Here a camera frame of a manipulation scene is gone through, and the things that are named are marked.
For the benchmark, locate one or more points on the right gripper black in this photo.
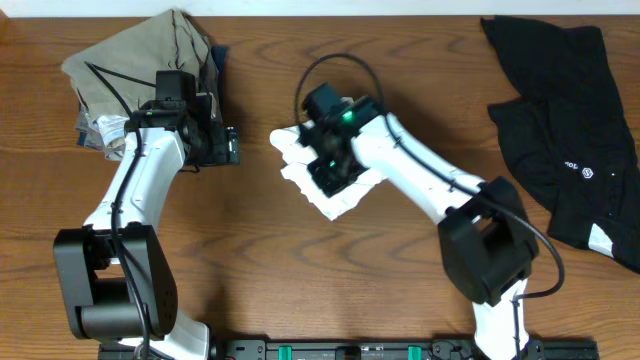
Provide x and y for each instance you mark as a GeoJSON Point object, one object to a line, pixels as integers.
{"type": "Point", "coordinates": [329, 186]}

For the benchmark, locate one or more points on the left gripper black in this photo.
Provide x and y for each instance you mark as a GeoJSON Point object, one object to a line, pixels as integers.
{"type": "Point", "coordinates": [226, 149]}

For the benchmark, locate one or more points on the white t-shirt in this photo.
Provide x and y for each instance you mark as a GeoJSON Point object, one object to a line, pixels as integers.
{"type": "Point", "coordinates": [297, 157]}

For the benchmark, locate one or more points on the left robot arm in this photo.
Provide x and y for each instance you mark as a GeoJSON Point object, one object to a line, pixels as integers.
{"type": "Point", "coordinates": [116, 282]}

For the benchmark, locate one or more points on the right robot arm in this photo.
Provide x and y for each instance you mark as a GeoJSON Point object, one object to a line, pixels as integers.
{"type": "Point", "coordinates": [487, 247]}

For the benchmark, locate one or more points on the light blue folded garment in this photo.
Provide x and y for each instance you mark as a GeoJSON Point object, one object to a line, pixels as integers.
{"type": "Point", "coordinates": [111, 129]}

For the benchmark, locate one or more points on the khaki folded trousers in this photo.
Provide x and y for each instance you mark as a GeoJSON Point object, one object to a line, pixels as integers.
{"type": "Point", "coordinates": [168, 41]}

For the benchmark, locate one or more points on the grey folded trousers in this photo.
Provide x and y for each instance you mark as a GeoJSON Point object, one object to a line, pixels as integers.
{"type": "Point", "coordinates": [90, 138]}

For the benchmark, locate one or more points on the black t-shirt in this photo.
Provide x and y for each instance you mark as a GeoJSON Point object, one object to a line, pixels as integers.
{"type": "Point", "coordinates": [565, 138]}

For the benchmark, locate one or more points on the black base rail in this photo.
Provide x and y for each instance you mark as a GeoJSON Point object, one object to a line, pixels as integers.
{"type": "Point", "coordinates": [439, 349]}

